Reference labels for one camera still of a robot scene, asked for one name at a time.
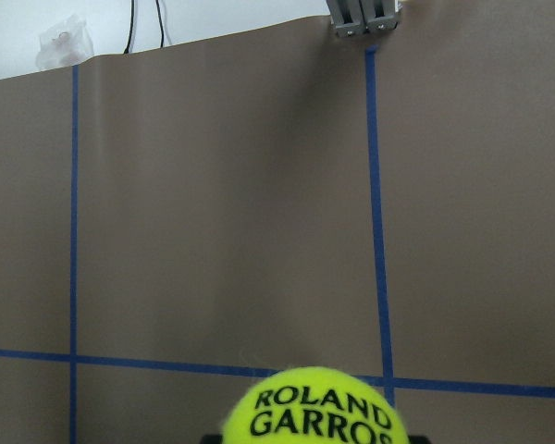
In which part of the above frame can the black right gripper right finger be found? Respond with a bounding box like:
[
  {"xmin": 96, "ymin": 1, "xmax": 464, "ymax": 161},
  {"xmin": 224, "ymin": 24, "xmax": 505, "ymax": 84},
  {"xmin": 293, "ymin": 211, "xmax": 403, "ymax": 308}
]
[{"xmin": 409, "ymin": 435, "xmax": 432, "ymax": 444}]

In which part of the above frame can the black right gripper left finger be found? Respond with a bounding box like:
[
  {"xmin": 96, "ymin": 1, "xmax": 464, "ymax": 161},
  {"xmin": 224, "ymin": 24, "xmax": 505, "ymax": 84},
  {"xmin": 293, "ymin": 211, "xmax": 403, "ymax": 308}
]
[{"xmin": 199, "ymin": 434, "xmax": 223, "ymax": 444}]

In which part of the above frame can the yellow Roland Garros tennis ball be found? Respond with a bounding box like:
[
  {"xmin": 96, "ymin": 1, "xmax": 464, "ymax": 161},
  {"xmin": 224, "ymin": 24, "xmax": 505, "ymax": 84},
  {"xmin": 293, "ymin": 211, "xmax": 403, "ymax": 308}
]
[{"xmin": 222, "ymin": 366, "xmax": 410, "ymax": 444}]

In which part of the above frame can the clear plastic bag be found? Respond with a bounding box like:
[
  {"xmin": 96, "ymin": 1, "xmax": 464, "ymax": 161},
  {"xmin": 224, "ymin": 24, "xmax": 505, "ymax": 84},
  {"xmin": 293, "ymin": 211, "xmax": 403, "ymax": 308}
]
[{"xmin": 35, "ymin": 14, "xmax": 94, "ymax": 71}]

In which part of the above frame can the grey aluminium frame post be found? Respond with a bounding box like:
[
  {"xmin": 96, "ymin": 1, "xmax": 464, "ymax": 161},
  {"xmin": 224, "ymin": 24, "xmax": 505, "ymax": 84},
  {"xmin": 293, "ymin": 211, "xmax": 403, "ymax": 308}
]
[{"xmin": 327, "ymin": 0, "xmax": 402, "ymax": 37}]

